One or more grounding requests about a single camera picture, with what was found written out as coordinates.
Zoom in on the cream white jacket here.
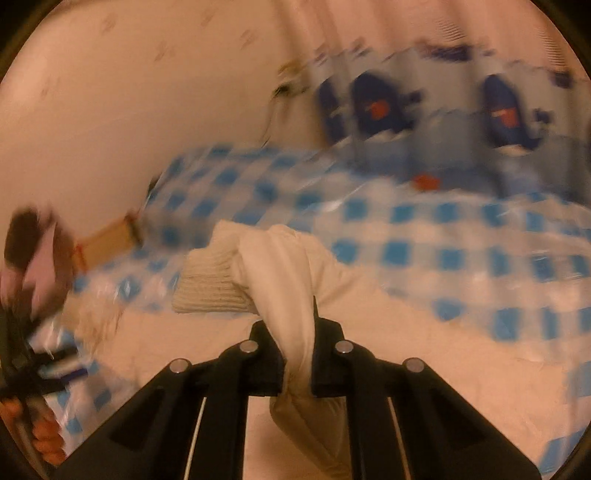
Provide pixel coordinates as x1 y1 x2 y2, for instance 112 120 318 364
74 220 573 480

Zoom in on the wooden bed frame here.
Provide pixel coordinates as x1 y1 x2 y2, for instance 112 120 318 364
76 210 145 269

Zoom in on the blue white checkered bed sheet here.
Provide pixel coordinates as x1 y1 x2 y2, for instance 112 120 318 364
28 143 591 462

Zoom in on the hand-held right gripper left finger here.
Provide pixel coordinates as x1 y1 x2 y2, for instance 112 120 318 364
55 320 283 480

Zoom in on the dark wall cable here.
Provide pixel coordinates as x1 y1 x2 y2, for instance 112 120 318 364
261 69 315 145

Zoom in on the dark brown and pink object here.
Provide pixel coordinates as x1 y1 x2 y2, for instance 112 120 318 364
2 207 77 319

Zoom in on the person's left hand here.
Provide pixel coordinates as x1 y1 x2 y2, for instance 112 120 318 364
0 399 68 464

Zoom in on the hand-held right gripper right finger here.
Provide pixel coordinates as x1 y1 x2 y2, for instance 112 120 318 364
310 295 541 480

